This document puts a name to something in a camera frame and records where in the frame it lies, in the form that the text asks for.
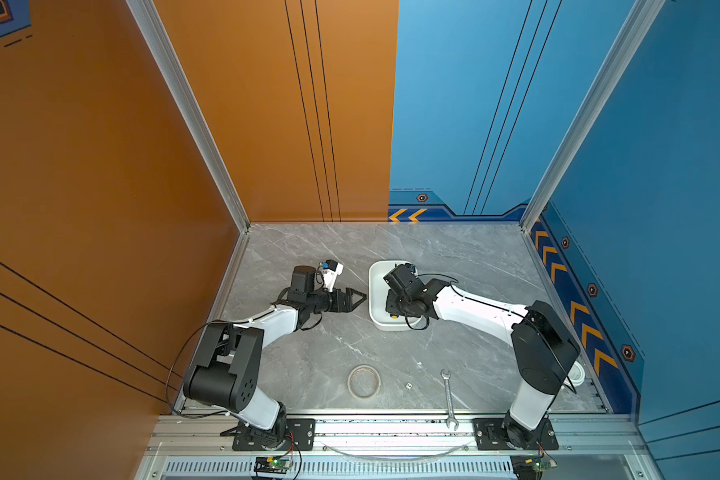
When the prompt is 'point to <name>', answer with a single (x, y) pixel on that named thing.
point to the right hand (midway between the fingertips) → (387, 305)
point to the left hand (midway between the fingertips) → (356, 295)
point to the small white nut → (409, 385)
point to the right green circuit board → (527, 466)
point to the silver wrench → (450, 416)
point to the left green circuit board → (272, 465)
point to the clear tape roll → (364, 382)
